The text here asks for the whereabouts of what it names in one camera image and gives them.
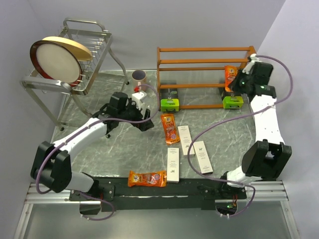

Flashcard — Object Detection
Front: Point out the white box middle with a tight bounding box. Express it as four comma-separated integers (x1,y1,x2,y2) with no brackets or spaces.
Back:
177,125,192,156

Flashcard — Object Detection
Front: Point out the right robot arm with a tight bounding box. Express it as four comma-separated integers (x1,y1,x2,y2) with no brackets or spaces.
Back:
218,56,292,198

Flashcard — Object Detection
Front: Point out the white box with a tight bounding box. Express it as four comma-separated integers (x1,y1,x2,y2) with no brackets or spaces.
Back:
177,125,192,156
166,148,179,183
193,141,213,175

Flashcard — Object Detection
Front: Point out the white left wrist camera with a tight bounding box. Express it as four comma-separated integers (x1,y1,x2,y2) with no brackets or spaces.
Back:
132,91,147,111

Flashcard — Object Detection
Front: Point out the white box left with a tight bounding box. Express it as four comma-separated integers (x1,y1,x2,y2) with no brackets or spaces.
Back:
166,148,179,183

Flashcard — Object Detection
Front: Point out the steel dish rack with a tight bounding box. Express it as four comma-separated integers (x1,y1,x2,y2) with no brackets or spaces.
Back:
20,17,129,131

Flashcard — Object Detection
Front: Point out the tan wooden plate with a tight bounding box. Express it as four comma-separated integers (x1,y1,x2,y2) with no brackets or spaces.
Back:
43,36,93,61

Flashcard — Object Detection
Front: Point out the orange razor pack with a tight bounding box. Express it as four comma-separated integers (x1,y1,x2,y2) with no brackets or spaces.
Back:
224,65,237,92
128,170,167,187
160,114,180,145

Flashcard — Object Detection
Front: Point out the black green razor box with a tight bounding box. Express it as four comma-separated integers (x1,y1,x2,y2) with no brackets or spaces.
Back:
160,88,179,113
218,88,244,109

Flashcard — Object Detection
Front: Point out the pink mug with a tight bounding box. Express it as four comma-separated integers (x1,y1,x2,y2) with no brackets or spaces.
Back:
132,70,147,91

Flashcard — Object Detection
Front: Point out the red rimmed white plate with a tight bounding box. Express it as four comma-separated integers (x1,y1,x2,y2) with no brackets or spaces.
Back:
29,40,82,87

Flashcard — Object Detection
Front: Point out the white box right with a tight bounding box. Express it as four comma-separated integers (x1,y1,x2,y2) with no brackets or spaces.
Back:
193,141,213,175

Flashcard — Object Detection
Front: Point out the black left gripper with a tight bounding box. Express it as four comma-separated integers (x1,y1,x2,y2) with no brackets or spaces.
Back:
118,98,154,131

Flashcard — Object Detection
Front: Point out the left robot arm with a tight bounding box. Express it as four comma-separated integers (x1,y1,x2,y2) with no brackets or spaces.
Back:
30,91,154,200

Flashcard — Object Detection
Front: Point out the aluminium frame rail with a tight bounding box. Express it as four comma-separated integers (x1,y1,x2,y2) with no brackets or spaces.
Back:
13,183,100,239

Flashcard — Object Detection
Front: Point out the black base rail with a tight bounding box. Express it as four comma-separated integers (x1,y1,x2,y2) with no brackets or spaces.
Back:
69,177,247,215

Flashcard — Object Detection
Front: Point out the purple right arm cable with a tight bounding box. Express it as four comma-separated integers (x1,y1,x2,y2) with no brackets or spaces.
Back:
186,55,293,218

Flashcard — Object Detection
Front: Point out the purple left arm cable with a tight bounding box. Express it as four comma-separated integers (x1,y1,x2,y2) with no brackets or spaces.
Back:
36,84,160,221

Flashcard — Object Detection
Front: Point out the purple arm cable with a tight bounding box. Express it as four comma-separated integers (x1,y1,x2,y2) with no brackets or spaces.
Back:
186,55,293,218
36,84,160,221

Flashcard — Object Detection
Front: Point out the orange wooden shelf rack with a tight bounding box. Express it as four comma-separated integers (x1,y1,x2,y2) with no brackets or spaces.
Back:
156,46,256,110

